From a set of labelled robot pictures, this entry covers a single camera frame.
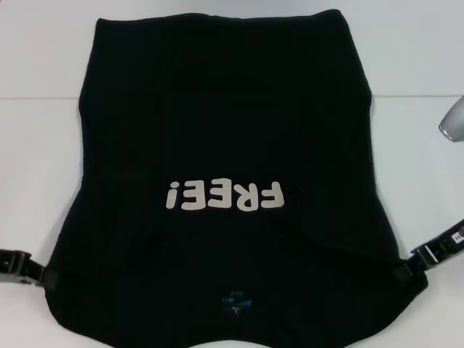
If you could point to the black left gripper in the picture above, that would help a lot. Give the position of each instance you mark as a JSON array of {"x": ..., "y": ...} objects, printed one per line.
[{"x": 12, "y": 264}]

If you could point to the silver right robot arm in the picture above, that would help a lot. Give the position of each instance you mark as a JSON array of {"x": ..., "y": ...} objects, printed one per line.
[{"x": 453, "y": 119}]

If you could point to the black shirt with FREE print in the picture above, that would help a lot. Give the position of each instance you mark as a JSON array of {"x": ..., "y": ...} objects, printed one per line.
[{"x": 217, "y": 127}]

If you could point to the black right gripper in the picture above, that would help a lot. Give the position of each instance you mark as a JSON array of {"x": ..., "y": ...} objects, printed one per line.
[{"x": 444, "y": 246}]

